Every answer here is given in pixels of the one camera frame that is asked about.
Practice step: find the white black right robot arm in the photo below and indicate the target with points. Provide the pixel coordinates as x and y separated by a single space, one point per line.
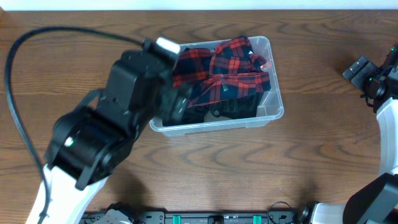
375 201

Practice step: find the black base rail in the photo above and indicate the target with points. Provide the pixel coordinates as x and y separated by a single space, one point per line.
124 213

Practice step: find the red plaid flannel shirt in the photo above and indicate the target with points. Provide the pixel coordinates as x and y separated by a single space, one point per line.
231 71

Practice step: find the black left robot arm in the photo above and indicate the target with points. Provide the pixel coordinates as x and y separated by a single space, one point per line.
89 142

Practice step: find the clear plastic storage container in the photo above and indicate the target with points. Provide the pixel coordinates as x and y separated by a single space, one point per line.
270 106

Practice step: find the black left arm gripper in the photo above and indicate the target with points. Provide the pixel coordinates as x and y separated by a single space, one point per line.
179 104

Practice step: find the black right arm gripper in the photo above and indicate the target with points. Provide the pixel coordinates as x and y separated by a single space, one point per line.
374 99

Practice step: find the black garment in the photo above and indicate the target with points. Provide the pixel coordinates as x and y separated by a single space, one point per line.
240 108

